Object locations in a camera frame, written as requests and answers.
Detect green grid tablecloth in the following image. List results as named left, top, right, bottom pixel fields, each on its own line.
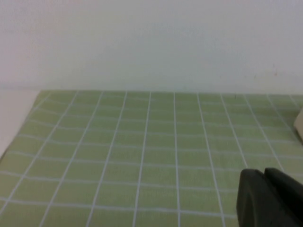
left=0, top=89, right=303, bottom=227

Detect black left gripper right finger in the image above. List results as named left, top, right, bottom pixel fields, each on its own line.
left=264, top=167, right=303, bottom=204

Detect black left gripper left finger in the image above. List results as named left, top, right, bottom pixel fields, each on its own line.
left=236, top=168, right=303, bottom=227

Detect cream fabric pencil case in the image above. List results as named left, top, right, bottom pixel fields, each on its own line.
left=293, top=111, right=303, bottom=145

